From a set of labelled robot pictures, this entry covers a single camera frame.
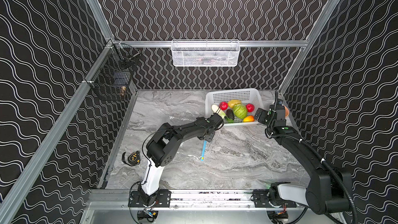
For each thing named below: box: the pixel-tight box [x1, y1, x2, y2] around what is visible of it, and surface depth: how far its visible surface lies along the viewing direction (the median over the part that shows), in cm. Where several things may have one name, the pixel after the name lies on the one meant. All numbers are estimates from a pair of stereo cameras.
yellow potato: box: [228, 99, 242, 109], surface depth 106 cm
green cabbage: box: [233, 103, 248, 120], surface depth 97 cm
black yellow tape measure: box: [127, 150, 141, 165], surface depth 85 cm
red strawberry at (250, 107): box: [245, 103, 255, 113], surface depth 102 cm
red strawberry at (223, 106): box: [219, 101, 229, 111], surface depth 105 cm
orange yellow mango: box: [243, 115, 255, 123], surface depth 97 cm
